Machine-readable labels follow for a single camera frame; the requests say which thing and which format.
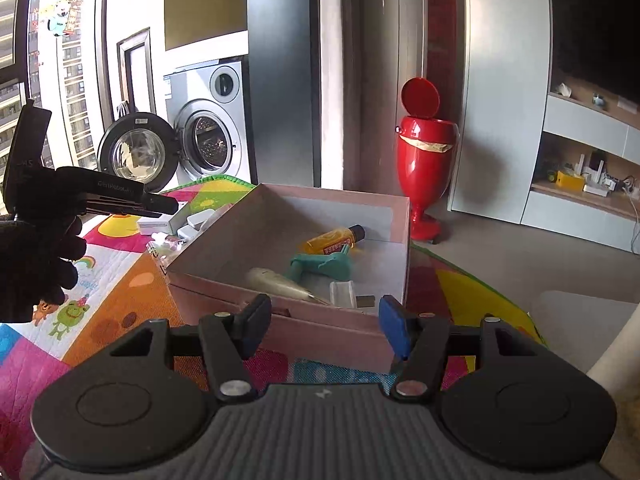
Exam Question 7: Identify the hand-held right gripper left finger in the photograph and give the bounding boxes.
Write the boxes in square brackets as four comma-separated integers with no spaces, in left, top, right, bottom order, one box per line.
[107,294,273,400]

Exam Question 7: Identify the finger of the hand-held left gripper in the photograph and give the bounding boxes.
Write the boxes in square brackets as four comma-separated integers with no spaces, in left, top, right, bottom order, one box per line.
[84,191,179,219]

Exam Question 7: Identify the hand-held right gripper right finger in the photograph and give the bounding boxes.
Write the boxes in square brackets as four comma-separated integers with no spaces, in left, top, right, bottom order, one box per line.
[378,296,546,402]

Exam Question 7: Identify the pink cardboard box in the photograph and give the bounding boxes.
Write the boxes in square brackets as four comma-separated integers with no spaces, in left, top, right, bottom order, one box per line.
[165,183,412,374]

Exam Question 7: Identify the person's left hand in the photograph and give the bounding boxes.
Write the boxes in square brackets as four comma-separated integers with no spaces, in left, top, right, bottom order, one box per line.
[0,215,89,323]

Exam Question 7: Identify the flat white box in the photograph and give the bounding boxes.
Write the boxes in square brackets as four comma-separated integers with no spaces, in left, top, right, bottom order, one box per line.
[137,215,169,236]

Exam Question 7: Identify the cream cone-shaped tube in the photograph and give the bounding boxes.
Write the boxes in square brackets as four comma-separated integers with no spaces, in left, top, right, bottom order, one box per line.
[244,267,332,306]

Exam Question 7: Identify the small clear bottle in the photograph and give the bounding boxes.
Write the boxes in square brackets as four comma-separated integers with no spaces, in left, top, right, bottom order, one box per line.
[146,234,187,262]

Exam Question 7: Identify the small white box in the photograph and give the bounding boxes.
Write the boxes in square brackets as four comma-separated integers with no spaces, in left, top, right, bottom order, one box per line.
[329,281,356,309]

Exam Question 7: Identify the teal plastic tool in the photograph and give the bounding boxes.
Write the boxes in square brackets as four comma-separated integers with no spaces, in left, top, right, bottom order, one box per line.
[290,249,354,284]

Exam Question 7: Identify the silver washing machine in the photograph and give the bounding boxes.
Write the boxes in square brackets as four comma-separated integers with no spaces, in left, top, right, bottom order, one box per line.
[96,56,252,194]

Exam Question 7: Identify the colourful play mat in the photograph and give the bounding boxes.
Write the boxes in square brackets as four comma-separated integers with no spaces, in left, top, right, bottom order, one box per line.
[0,175,549,480]

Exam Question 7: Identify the yellow liquid bottle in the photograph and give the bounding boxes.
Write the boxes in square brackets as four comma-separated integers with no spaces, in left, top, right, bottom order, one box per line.
[299,225,366,257]

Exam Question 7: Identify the silver framed board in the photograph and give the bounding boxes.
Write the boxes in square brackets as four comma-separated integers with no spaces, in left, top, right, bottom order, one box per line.
[116,27,154,122]

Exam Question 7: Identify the cartoon window sticker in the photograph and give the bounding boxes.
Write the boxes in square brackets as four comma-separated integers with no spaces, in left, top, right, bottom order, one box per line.
[41,0,72,37]

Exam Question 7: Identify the white router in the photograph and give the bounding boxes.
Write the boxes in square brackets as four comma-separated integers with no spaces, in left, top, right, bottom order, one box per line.
[579,151,612,197]

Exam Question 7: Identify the red pedestal trash bin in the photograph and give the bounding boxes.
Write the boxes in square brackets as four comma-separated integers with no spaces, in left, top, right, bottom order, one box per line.
[394,77,459,244]

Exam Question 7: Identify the beige post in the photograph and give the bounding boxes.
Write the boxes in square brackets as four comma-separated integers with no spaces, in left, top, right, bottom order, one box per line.
[586,300,640,413]

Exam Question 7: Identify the white wall shelf unit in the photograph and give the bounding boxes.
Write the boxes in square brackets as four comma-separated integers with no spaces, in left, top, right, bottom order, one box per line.
[446,0,640,256]

